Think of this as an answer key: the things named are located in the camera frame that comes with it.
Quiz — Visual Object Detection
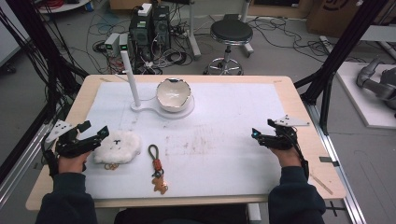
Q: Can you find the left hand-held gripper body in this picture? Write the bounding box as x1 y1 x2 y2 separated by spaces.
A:
41 119 103 159

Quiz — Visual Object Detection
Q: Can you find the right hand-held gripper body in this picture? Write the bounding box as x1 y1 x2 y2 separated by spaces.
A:
257 114 311 151

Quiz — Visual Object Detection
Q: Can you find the white fluffy plush keychain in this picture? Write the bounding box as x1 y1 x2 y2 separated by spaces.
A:
92 129 143 172

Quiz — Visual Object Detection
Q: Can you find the person's left hand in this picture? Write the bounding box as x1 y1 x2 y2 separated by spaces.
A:
57 150 92 175

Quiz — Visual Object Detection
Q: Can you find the person's right hand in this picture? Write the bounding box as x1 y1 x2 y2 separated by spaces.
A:
268 147 303 170

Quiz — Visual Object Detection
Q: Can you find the wooden table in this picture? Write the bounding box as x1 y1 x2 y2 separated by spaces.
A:
25 74 347 212

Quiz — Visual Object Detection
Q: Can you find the white table mat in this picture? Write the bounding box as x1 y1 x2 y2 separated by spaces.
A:
83 80 290 201

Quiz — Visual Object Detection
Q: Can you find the black tape piece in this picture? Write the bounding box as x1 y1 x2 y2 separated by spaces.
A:
318 156 341 168

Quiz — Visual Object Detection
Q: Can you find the white stand with pole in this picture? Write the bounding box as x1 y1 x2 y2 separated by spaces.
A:
120 49 196 120

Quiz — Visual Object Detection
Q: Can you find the white table leg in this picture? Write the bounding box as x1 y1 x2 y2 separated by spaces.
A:
247 203 262 224

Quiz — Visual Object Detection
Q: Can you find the white bowl with gold rim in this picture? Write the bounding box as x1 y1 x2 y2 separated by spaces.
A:
155 77 192 114

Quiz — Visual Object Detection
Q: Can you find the white floor board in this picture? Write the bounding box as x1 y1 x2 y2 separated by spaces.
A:
335 60 396 131

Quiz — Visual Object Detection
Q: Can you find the small white device box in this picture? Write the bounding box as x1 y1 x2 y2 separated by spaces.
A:
104 32 121 58
118 33 130 52

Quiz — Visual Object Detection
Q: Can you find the black round stool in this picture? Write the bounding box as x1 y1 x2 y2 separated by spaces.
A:
203 18 254 77

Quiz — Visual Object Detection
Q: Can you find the black computer tower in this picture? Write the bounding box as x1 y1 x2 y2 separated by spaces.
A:
128 10 154 63
151 4 172 52

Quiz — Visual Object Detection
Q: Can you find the person's dark lap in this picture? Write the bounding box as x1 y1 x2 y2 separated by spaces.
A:
113 206 250 224

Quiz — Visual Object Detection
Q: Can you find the brown cardboard box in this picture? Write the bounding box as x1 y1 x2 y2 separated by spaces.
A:
305 0 396 35

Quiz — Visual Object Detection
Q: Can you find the white power adapter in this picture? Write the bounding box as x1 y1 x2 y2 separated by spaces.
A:
136 2 153 18

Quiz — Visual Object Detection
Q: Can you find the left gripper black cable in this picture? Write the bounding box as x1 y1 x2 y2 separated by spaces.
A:
41 136 61 179

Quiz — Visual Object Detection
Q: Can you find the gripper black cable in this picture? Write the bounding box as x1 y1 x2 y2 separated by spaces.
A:
290 134 311 182
41 136 61 179

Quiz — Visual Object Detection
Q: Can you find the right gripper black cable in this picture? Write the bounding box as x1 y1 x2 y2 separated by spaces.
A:
290 134 311 182

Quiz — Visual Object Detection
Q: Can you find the aluminium frame rail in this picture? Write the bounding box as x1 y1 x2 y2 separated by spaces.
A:
0 122 53 210
304 102 368 224

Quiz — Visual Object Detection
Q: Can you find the green cord gingerbread keychain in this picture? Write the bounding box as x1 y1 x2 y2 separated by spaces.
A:
147 144 169 196

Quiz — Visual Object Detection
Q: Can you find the tangle of floor cables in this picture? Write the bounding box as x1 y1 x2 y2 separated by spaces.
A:
248 16 368 64

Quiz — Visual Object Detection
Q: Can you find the black metal frame post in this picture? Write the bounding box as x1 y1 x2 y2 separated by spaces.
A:
293 0 394 136
4 0 90 104

